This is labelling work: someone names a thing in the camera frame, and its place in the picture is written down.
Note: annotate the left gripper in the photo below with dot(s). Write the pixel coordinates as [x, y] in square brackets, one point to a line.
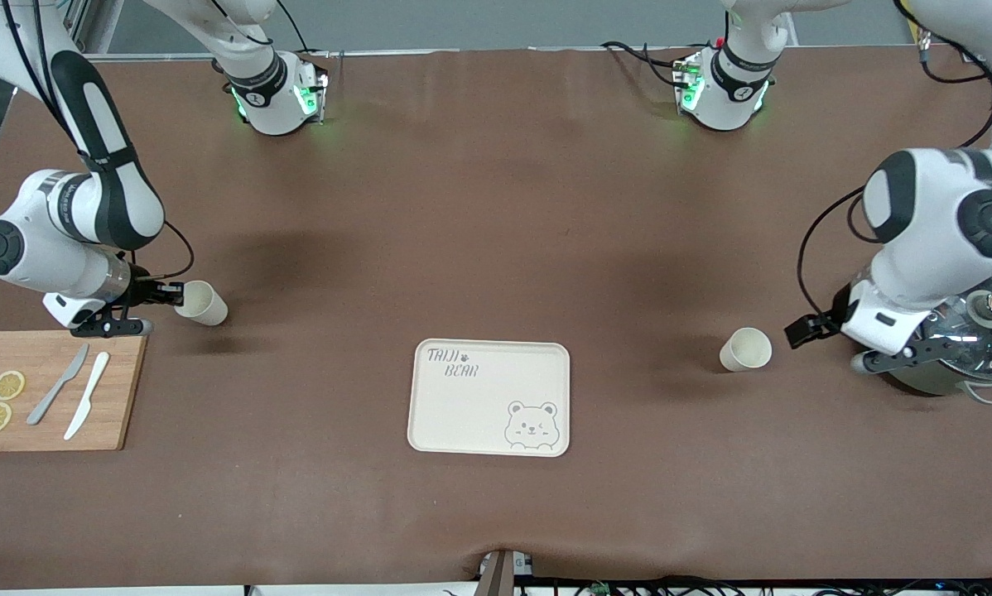
[837, 307]

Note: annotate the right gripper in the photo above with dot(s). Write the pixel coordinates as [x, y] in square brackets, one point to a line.
[142, 291]

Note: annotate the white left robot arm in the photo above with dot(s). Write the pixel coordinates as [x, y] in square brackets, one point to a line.
[926, 215]

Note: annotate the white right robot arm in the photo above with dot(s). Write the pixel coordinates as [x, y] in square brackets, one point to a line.
[115, 190]

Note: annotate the grey plastic knife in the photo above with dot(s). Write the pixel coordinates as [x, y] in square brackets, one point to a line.
[76, 364]

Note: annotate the wooden cutting board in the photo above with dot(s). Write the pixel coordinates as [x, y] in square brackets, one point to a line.
[123, 397]

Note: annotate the white plastic knife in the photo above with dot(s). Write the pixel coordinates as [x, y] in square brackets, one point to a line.
[90, 389]

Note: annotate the green electric cooking pot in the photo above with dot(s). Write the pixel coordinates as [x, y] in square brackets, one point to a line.
[943, 382]

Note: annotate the glass pot lid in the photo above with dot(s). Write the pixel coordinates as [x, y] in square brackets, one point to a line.
[984, 339]

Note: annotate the cream bear print tray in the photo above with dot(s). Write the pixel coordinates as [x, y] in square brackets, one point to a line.
[479, 414]

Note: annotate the aluminium table edge rail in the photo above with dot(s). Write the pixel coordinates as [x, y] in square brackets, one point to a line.
[173, 56]

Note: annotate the aluminium frame structure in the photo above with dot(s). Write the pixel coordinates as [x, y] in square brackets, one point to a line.
[78, 21]

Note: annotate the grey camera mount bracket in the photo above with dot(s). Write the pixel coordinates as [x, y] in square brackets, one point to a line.
[500, 575]

